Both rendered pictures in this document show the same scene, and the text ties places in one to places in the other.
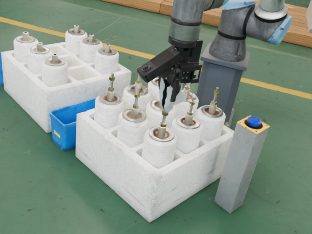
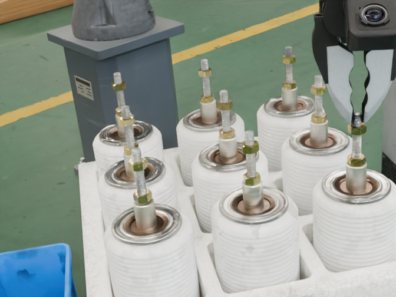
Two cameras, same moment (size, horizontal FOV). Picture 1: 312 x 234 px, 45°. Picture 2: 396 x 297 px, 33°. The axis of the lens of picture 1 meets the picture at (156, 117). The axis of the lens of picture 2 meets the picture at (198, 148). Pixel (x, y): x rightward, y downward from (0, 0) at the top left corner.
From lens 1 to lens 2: 0.88 m
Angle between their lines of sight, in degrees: 43
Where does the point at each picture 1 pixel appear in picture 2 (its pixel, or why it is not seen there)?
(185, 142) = not seen: hidden behind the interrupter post
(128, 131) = (287, 242)
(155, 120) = not seen: hidden behind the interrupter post
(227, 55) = (138, 20)
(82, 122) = not seen: outside the picture
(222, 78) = (151, 73)
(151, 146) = (381, 220)
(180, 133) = (343, 166)
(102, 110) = (172, 260)
